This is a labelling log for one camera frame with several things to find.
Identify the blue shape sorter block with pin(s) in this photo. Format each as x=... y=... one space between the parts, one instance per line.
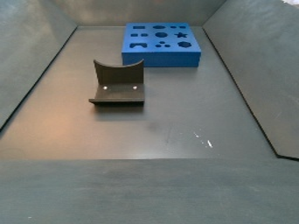
x=161 y=44

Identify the black curved holder bracket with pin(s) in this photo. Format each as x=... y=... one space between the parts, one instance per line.
x=120 y=84

